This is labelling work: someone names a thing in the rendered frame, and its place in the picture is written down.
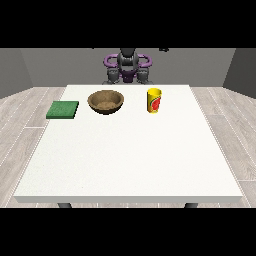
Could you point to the brown wooden bowl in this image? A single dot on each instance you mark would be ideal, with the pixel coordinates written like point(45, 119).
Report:
point(105, 101)

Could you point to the yellow cup with melon print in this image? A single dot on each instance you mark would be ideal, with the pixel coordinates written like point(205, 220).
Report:
point(154, 100)

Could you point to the green square pad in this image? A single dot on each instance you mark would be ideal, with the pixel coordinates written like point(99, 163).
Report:
point(62, 109)

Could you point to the grey robot trunk purple rings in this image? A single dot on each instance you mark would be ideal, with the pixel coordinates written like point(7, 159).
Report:
point(127, 69)

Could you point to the dark table leg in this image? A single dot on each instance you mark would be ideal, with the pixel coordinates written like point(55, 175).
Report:
point(191, 205)
point(64, 205)

